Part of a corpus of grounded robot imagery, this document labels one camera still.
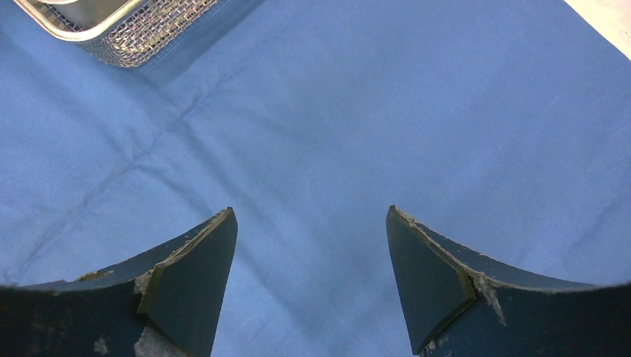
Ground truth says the steel instrument pan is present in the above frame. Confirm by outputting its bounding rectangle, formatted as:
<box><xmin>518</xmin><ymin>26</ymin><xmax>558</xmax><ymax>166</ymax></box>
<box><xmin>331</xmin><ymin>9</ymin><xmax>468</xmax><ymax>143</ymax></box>
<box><xmin>37</xmin><ymin>0</ymin><xmax>129</xmax><ymax>29</ymax></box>

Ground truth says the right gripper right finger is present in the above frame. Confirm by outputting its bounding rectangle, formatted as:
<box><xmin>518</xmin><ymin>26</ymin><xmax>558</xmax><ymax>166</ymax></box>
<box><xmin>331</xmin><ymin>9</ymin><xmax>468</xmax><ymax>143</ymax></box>
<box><xmin>386</xmin><ymin>206</ymin><xmax>630</xmax><ymax>356</ymax></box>

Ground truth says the blue surgical wrap cloth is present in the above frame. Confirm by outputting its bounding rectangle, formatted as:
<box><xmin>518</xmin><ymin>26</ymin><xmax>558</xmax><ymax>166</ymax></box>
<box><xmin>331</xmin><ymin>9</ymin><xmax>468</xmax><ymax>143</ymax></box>
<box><xmin>1</xmin><ymin>1</ymin><xmax>630</xmax><ymax>356</ymax></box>

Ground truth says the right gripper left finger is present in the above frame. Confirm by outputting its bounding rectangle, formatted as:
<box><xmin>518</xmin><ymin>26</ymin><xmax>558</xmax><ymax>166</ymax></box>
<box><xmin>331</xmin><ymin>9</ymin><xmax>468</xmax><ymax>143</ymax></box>
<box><xmin>1</xmin><ymin>208</ymin><xmax>238</xmax><ymax>356</ymax></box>

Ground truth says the metal mesh tray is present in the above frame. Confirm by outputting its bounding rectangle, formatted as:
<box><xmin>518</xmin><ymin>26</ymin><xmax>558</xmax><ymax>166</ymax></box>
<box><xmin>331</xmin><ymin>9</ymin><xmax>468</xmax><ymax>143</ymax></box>
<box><xmin>16</xmin><ymin>0</ymin><xmax>217</xmax><ymax>68</ymax></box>

